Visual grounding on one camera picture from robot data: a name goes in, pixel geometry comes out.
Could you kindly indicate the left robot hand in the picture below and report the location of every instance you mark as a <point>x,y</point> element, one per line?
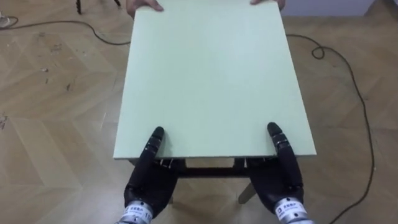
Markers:
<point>149,180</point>

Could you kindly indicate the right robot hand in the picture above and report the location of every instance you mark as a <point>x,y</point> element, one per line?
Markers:
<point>280,180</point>

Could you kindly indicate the small pale green table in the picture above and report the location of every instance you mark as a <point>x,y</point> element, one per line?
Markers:
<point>211,81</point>

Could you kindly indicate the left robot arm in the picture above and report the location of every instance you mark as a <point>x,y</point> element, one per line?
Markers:
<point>135,214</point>

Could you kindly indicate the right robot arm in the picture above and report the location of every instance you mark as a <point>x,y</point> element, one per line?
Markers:
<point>292,211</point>

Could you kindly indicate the black chair leg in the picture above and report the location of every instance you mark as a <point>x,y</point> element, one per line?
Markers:
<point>79,6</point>
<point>117,2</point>

